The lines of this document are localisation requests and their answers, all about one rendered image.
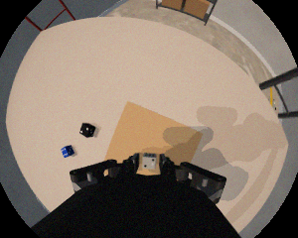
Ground tan flat mat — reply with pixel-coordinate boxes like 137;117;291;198
104;101;203;176

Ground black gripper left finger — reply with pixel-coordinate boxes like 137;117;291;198
70;153;139;192

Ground blue die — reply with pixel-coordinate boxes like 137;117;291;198
61;145;75;158

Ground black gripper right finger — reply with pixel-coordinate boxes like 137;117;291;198
157;154;226;204

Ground white die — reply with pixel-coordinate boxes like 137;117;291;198
142;153;157;170

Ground black die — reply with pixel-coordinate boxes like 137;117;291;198
79;123;95;138

